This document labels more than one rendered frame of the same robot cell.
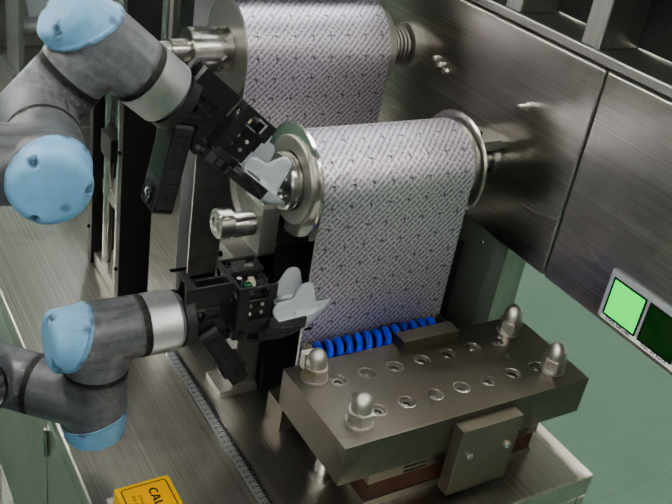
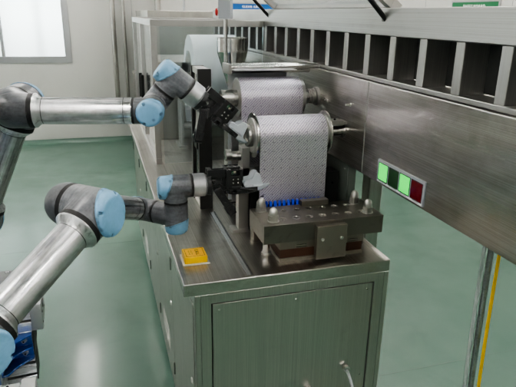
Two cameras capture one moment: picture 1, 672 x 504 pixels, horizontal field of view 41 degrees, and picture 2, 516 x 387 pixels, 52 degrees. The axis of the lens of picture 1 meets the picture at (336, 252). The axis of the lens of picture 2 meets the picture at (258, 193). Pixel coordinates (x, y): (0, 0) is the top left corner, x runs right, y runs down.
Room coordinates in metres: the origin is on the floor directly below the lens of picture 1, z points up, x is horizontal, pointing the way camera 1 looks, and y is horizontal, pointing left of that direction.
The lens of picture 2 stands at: (-0.60, -0.49, 1.63)
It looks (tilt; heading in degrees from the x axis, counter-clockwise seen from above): 19 degrees down; 18
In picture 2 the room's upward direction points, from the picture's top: 1 degrees clockwise
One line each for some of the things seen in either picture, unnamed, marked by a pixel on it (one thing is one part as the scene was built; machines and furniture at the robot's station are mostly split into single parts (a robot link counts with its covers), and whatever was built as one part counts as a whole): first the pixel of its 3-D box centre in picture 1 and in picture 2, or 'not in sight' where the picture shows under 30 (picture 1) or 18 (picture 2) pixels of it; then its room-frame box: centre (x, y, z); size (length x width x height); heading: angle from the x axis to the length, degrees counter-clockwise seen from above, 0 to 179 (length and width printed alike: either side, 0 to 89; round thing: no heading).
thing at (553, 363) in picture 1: (556, 355); (368, 205); (1.03, -0.33, 1.05); 0.04 x 0.04 x 0.04
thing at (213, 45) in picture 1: (206, 49); (228, 98); (1.22, 0.23, 1.33); 0.06 x 0.06 x 0.06; 35
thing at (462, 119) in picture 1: (451, 162); (323, 131); (1.17, -0.14, 1.25); 0.15 x 0.01 x 0.15; 35
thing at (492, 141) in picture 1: (482, 137); (336, 121); (1.20, -0.18, 1.28); 0.06 x 0.05 x 0.02; 125
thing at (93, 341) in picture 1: (95, 335); (174, 187); (0.82, 0.26, 1.11); 0.11 x 0.08 x 0.09; 125
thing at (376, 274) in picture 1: (382, 278); (292, 176); (1.05, -0.07, 1.11); 0.23 x 0.01 x 0.18; 125
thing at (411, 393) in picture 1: (437, 390); (315, 219); (0.97, -0.17, 1.00); 0.40 x 0.16 x 0.06; 125
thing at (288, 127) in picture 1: (293, 179); (253, 135); (1.02, 0.07, 1.25); 0.15 x 0.01 x 0.15; 35
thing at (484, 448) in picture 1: (481, 451); (330, 240); (0.90, -0.23, 0.96); 0.10 x 0.03 x 0.11; 125
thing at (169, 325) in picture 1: (160, 319); (199, 184); (0.87, 0.19, 1.11); 0.08 x 0.05 x 0.08; 35
